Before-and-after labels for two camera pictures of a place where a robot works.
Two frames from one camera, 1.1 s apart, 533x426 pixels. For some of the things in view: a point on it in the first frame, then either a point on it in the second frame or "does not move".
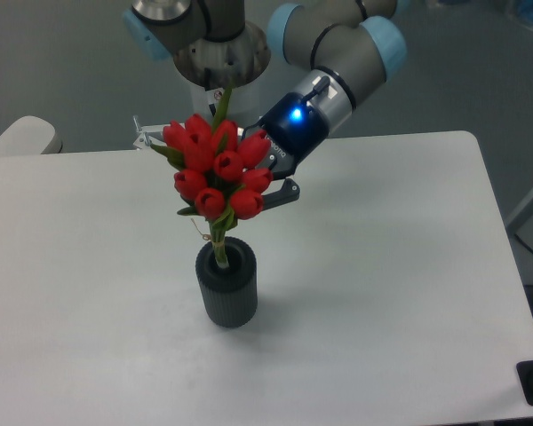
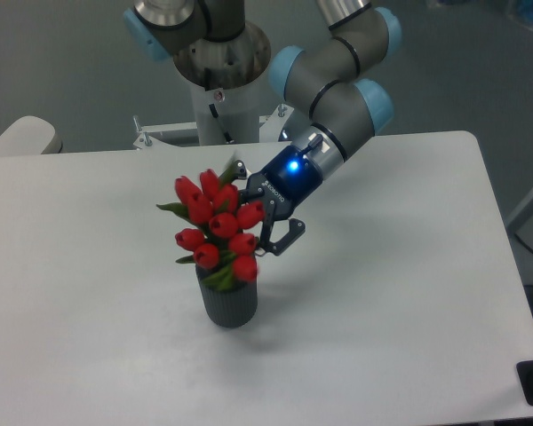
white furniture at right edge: (530, 224) does not move
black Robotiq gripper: (294, 128) → (287, 181)
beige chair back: (27, 135) does not move
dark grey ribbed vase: (230, 295) does not move
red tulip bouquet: (218, 173) → (220, 245)
